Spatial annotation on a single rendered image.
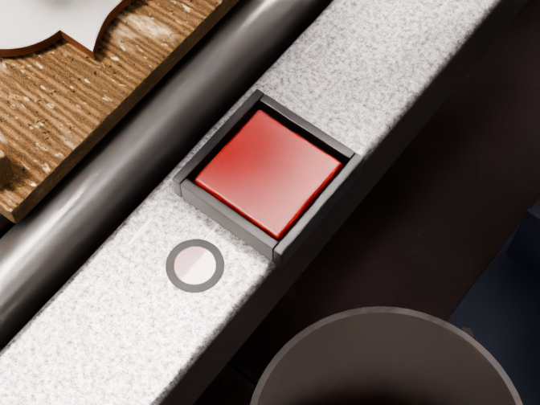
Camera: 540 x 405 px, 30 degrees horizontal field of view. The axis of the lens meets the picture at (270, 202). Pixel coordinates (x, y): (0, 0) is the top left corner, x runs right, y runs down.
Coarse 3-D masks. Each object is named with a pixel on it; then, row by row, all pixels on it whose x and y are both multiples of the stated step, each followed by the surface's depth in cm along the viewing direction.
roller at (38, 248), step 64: (256, 0) 62; (320, 0) 64; (192, 64) 60; (256, 64) 62; (128, 128) 58; (192, 128) 59; (64, 192) 56; (128, 192) 57; (0, 256) 54; (64, 256) 55; (0, 320) 53
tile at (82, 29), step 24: (0, 0) 59; (24, 0) 59; (48, 0) 59; (72, 0) 59; (96, 0) 59; (120, 0) 59; (0, 24) 58; (24, 24) 58; (48, 24) 58; (72, 24) 58; (96, 24) 58; (0, 48) 57; (24, 48) 57; (96, 48) 58
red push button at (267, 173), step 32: (256, 128) 57; (288, 128) 57; (224, 160) 56; (256, 160) 56; (288, 160) 56; (320, 160) 56; (224, 192) 55; (256, 192) 55; (288, 192) 55; (320, 192) 55; (256, 224) 54; (288, 224) 54
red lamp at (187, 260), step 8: (192, 248) 55; (200, 248) 55; (184, 256) 55; (192, 256) 55; (200, 256) 55; (208, 256) 55; (176, 264) 54; (184, 264) 54; (192, 264) 54; (200, 264) 54; (208, 264) 54; (176, 272) 54; (184, 272) 54; (192, 272) 54; (200, 272) 54; (208, 272) 54; (184, 280) 54; (192, 280) 54; (200, 280) 54
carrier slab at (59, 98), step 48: (144, 0) 60; (192, 0) 60; (48, 48) 59; (144, 48) 59; (0, 96) 57; (48, 96) 57; (96, 96) 57; (0, 144) 56; (48, 144) 56; (0, 192) 54; (48, 192) 56
